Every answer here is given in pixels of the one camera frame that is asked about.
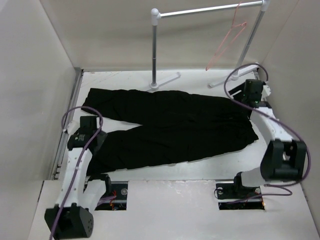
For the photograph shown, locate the black trousers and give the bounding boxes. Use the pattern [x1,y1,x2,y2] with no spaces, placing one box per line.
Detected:
[83,88,258,175]

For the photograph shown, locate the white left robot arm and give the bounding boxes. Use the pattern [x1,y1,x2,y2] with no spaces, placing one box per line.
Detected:
[44,116,112,240]

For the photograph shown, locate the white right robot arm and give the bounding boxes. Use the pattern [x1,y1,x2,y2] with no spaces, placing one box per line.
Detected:
[226,79,310,198]

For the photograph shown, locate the white metal clothes rack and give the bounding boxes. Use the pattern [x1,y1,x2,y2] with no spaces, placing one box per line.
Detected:
[149,0,271,91]

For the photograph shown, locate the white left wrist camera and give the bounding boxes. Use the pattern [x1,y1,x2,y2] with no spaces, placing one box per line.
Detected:
[62,120,80,135]

